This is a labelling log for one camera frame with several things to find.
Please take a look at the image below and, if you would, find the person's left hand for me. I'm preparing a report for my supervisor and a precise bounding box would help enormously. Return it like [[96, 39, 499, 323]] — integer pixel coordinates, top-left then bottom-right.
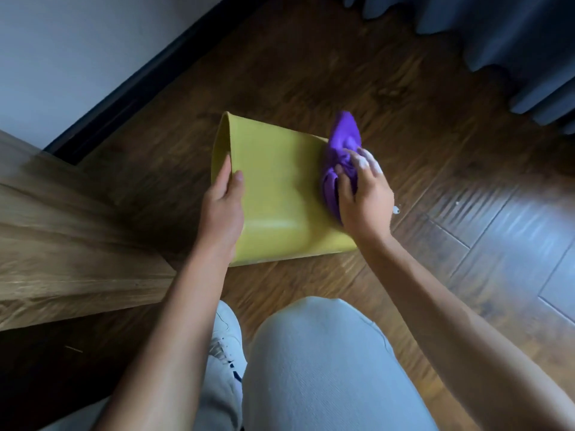
[[196, 153, 245, 261]]

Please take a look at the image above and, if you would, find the person's right hand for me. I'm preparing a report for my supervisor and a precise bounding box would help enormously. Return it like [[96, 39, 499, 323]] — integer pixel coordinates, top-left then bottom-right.
[[336, 147, 396, 242]]

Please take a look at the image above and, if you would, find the purple cleaning cloth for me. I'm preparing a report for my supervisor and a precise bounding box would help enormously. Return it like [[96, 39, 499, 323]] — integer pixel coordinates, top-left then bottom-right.
[[320, 111, 363, 227]]

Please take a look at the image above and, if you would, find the yellow plastic bin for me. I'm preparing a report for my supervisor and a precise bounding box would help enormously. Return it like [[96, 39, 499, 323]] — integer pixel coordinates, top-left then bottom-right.
[[211, 111, 358, 267]]

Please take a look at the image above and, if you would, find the person's right forearm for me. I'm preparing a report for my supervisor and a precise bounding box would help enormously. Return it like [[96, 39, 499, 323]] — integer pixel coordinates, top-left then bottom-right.
[[355, 229, 575, 431]]

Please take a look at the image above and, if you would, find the person's left forearm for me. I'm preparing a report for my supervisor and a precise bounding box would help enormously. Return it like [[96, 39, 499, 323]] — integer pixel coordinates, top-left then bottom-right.
[[92, 247, 237, 431]]

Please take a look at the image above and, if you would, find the black skirting board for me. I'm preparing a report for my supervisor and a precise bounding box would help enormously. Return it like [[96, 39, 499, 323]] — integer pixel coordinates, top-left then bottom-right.
[[43, 0, 275, 166]]

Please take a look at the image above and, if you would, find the white sneaker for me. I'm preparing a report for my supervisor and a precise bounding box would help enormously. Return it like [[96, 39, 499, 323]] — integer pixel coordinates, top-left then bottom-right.
[[208, 301, 249, 384]]

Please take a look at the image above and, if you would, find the wooden furniture top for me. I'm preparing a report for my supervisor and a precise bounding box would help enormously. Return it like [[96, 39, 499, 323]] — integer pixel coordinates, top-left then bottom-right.
[[0, 130, 178, 332]]

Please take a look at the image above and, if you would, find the person's grey trouser leg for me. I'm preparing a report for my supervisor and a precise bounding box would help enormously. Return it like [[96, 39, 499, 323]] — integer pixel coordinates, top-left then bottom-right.
[[40, 297, 438, 431]]

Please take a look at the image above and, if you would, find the dark grey curtain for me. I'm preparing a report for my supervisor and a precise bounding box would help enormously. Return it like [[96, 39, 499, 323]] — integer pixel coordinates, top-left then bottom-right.
[[344, 0, 575, 136]]

